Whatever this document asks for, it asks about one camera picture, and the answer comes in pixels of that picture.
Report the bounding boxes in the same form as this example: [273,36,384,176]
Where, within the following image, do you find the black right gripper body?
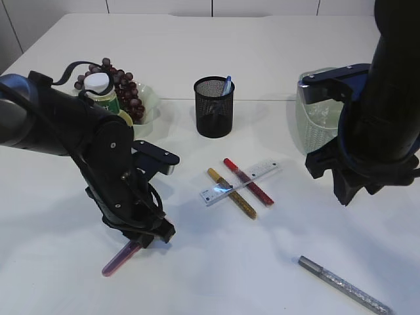
[305,137,419,194]

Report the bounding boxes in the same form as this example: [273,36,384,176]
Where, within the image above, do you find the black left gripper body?
[70,113,164,236]

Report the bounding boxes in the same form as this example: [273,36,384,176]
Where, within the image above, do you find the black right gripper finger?
[332,169,368,206]

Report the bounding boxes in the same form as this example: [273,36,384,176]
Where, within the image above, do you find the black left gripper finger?
[131,233,155,249]
[154,220,175,243]

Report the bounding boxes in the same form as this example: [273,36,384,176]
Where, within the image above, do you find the pink purple scissors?
[102,241,142,277]

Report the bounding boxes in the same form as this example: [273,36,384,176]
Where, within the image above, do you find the clear plastic sheet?
[306,100,331,127]

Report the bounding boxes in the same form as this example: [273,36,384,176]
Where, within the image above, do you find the clear plastic ruler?
[199,159,281,206]

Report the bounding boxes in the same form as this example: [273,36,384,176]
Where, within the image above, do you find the gold glitter pen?
[207,168,257,220]

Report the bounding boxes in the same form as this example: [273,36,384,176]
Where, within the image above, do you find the red glitter pen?
[223,158,274,206]

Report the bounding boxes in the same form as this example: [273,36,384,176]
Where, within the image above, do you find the purple artificial grape bunch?
[74,58,146,125]

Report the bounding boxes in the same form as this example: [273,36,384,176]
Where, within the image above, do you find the silver glitter pen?
[298,255,394,314]

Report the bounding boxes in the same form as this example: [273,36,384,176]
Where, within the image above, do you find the yellow tea bottle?
[83,73,133,127]

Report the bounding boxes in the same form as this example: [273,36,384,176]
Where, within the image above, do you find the blue scissors with cover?
[221,75,232,96]

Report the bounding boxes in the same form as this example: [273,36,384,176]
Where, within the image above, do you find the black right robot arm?
[298,1,419,205]

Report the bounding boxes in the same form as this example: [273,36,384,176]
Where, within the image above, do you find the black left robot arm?
[1,72,180,243]

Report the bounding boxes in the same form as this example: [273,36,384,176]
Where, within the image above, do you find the green woven plastic basket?
[295,68,343,155]

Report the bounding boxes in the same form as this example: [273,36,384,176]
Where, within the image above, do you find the pale green wavy plate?
[114,81,160,140]

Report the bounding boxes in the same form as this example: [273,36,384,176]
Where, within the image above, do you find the black mesh pen holder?
[193,76,235,138]

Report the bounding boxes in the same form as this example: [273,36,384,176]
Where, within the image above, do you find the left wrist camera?
[132,140,180,178]

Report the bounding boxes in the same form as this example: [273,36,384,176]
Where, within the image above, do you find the silver blue right wrist camera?
[298,63,370,104]

